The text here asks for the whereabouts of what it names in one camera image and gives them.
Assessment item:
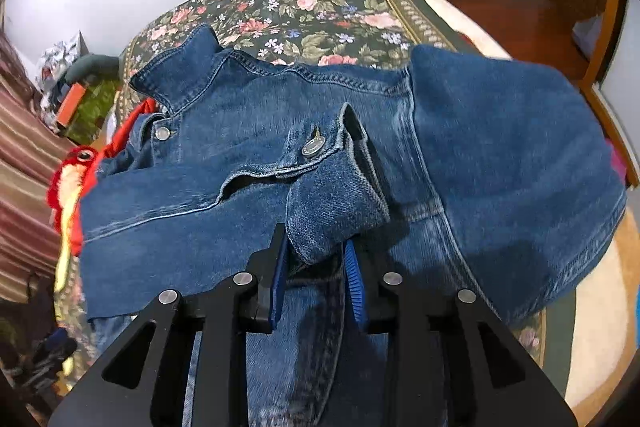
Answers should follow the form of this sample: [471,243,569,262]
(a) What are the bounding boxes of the white patterned cloth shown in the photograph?
[37,32,83,108]

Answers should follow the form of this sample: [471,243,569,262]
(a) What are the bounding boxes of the dark bag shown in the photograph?
[0,272,78,408]

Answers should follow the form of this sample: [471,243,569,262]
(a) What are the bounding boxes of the white door panel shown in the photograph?
[600,0,640,172]

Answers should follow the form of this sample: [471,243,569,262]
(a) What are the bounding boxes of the pink cloth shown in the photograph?
[607,142,627,182]

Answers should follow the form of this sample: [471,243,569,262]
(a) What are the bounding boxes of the green box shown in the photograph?
[65,77,121,145]

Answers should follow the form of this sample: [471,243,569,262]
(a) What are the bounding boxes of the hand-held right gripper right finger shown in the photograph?
[344,239,576,427]

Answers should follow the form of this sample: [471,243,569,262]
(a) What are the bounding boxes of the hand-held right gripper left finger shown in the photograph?
[47,223,291,427]

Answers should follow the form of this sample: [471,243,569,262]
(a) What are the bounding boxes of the striped brown cloth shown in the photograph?
[0,32,76,303]

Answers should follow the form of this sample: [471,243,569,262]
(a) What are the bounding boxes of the red garment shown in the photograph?
[107,99,166,158]

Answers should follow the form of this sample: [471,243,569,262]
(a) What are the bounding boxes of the blue denim jeans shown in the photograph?
[79,24,628,427]

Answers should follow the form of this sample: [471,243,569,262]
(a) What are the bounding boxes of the red plush toy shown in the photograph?
[47,146,101,258]

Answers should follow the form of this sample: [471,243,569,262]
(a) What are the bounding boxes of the orange box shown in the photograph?
[56,82,88,130]

